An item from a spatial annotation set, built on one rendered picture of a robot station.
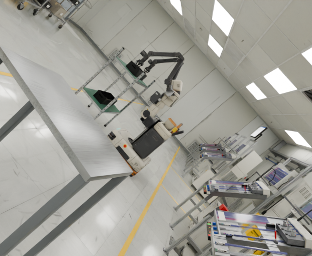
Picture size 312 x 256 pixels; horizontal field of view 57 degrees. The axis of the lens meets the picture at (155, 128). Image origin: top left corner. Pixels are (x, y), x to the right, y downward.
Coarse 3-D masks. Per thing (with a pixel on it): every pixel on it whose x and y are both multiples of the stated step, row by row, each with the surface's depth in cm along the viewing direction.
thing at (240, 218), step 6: (222, 216) 283; (228, 216) 284; (234, 216) 286; (240, 216) 287; (246, 216) 288; (252, 216) 290; (258, 216) 291; (240, 222) 271; (246, 222) 271; (252, 222) 273; (258, 222) 274; (264, 222) 275
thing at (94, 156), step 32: (0, 64) 123; (32, 64) 137; (32, 96) 113; (64, 96) 142; (64, 128) 114; (96, 128) 147; (96, 160) 117; (64, 192) 104; (96, 192) 145; (32, 224) 106; (64, 224) 148
